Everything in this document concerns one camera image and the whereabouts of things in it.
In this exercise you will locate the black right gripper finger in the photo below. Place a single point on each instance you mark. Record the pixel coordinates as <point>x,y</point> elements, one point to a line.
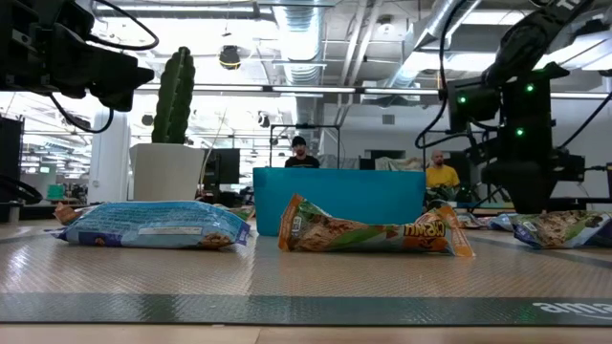
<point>536,201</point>
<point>521,201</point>

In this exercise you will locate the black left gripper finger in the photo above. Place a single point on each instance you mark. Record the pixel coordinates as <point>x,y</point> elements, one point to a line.
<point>122,71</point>
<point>117,99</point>

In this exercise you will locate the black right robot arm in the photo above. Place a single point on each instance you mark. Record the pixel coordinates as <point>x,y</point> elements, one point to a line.
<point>526,43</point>

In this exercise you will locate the light blue wrapper granola bar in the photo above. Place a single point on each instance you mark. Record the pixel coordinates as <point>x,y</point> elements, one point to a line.
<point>502,221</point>

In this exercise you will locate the purple green wrapper granola bar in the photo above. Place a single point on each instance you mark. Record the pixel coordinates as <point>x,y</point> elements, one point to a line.
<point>564,229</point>

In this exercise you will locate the white orange wrapper granola bar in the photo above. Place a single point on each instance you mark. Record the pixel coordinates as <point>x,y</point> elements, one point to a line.
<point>471,221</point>

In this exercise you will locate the granola bar orange end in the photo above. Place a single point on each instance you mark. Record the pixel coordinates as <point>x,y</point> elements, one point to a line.
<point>64,213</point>

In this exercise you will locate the tall green cactus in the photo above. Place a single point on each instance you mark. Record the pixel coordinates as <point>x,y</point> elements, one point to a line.
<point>173,95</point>

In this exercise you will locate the white round column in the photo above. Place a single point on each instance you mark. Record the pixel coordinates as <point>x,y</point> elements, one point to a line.
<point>109,157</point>

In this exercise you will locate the person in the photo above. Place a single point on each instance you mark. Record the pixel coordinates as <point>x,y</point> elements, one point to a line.
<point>441,177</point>
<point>302,162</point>

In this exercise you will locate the round black ceiling device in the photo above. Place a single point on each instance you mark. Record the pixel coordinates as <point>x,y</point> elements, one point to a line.
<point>229,56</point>

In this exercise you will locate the black upright stand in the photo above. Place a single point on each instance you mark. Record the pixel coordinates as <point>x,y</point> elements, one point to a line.
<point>9,157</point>

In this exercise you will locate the black computer monitor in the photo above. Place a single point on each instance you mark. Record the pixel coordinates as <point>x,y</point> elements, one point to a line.
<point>225,165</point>

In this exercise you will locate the yellow hanging pendant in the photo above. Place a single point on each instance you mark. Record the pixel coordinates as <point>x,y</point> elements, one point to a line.
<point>439,79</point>

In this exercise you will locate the small white container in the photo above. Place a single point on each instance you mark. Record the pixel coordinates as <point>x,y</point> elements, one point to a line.
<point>13,212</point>

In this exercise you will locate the blue plastic bin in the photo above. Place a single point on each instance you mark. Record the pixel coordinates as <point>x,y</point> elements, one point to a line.
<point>344,191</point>

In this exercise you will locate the long ceiling light strip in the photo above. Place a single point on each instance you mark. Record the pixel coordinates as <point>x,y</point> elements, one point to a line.
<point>311,89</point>

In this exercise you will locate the grey textured table mat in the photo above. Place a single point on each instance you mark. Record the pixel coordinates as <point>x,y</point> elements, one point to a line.
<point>191,277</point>

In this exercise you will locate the small black wall monitor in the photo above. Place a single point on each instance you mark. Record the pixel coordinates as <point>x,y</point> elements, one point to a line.
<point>572,167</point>

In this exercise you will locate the silver ceiling air duct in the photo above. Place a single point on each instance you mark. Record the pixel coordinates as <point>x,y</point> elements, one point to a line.
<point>430,28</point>

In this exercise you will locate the ribbed silver air duct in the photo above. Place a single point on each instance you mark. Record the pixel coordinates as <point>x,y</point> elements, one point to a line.
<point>300,43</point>

